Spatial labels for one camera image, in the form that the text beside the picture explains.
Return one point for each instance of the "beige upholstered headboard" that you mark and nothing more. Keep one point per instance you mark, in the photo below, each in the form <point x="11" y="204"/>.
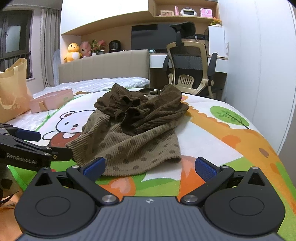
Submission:
<point x="132" y="63"/>

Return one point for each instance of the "wooden wall shelf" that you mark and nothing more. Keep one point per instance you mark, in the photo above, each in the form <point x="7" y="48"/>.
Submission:
<point x="198" y="11"/>

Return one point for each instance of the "potted plant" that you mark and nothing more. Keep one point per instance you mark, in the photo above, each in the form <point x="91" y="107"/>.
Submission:
<point x="98" y="47"/>

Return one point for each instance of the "grey curtain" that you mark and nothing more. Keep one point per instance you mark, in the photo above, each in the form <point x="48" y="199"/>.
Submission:
<point x="50" y="42"/>

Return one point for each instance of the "pink plush toy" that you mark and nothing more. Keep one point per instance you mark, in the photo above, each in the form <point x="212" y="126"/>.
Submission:
<point x="85" y="49"/>

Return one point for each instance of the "white paper on wall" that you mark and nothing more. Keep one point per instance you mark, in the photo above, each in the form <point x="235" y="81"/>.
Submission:
<point x="217" y="43"/>

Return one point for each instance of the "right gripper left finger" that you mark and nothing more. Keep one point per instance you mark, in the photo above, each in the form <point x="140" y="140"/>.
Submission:
<point x="62" y="203"/>

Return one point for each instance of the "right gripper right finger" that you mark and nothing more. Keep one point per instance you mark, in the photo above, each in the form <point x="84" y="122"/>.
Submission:
<point x="236" y="202"/>

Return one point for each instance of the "cartoon animal print blanket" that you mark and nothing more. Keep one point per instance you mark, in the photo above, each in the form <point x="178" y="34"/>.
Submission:
<point x="202" y="134"/>

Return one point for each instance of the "pink box on shelf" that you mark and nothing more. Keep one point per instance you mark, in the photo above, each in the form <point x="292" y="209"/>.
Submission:
<point x="206" y="13"/>

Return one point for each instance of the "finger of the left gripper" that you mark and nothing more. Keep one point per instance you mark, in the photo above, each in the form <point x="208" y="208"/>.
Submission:
<point x="27" y="135"/>
<point x="61" y="154"/>

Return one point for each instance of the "yellow duck plush toy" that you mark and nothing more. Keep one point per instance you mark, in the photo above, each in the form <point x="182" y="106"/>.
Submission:
<point x="73" y="53"/>

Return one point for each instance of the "black monitor screen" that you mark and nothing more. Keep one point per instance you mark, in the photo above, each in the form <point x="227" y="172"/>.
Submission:
<point x="152" y="37"/>

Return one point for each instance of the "yellow tote bag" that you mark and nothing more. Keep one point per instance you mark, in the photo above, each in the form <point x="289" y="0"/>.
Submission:
<point x="15" y="94"/>

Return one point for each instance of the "dark brown corduroy garment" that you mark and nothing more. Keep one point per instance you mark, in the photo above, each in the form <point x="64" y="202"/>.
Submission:
<point x="143" y="110"/>

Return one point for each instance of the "pink gift box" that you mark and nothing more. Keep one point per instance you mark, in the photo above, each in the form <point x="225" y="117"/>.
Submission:
<point x="50" y="101"/>

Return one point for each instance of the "wooden photo frame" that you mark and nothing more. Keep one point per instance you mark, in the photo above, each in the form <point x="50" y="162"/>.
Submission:
<point x="166" y="13"/>

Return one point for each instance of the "beige mesh office chair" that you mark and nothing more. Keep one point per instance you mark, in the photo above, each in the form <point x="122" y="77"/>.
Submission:
<point x="187" y="65"/>

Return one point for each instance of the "black round appliance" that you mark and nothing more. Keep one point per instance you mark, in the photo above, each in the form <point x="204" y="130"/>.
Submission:
<point x="114" y="46"/>

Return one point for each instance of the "white alarm clock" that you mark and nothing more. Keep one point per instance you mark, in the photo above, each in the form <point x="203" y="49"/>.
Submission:
<point x="188" y="12"/>

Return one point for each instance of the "tan polka dot garment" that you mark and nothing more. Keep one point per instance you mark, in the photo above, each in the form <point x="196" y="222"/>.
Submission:
<point x="125" y="155"/>

